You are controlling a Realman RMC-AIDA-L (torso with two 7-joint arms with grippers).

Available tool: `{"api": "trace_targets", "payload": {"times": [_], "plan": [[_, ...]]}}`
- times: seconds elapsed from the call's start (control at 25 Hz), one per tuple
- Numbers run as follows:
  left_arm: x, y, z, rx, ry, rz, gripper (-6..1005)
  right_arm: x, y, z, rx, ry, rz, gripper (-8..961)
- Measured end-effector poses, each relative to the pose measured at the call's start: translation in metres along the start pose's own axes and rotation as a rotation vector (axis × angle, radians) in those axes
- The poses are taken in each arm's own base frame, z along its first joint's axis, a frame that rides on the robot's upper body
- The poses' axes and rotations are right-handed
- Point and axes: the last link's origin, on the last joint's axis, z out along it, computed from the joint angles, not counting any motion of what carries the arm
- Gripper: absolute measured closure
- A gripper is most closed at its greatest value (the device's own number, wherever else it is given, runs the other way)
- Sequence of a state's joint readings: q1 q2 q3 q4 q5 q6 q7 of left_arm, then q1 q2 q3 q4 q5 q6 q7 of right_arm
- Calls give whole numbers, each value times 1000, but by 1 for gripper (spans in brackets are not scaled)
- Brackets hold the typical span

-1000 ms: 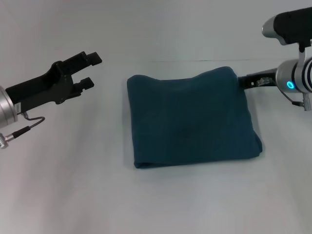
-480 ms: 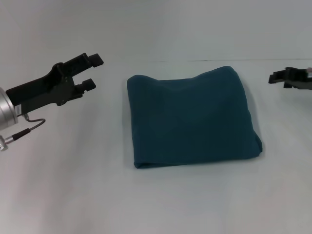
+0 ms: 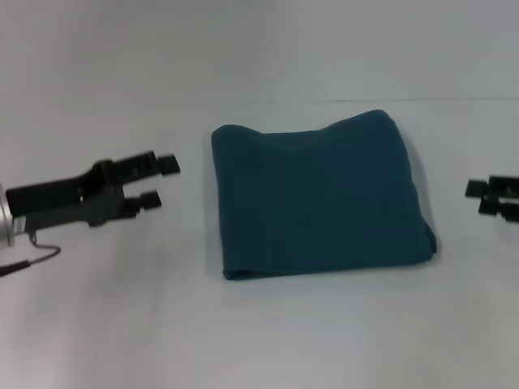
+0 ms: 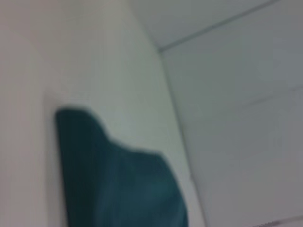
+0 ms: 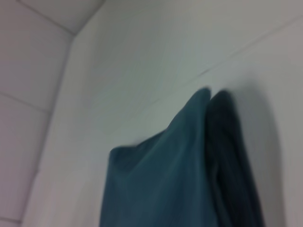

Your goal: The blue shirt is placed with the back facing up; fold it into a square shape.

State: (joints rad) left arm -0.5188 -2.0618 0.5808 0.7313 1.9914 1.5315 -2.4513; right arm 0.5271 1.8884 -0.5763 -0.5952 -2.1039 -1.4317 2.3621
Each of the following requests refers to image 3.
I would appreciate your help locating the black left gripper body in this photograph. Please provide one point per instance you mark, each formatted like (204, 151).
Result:
(73, 202)

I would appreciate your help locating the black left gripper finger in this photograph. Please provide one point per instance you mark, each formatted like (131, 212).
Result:
(146, 200)
(168, 164)

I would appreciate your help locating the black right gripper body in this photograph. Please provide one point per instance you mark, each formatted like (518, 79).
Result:
(511, 194)

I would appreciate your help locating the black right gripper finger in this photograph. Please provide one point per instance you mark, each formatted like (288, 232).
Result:
(490, 207)
(476, 189)

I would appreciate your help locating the teal blue shirt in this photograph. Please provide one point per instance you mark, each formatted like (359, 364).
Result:
(316, 194)

